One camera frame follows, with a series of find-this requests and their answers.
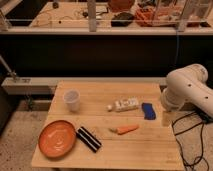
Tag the orange ceramic bowl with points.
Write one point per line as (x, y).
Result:
(57, 139)

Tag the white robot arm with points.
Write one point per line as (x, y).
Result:
(188, 84)

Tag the white plastic bottle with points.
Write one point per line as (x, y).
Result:
(124, 105)

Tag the orange carrot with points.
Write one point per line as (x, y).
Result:
(124, 129)

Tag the blue cloth piece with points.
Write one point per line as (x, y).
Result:
(149, 113)

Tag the black striped block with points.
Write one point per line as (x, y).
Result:
(88, 139)

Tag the black tray on bench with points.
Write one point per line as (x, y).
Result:
(122, 19)

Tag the orange crate on bench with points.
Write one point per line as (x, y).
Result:
(151, 17)

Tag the metal clamp bracket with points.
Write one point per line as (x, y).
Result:
(12, 73)

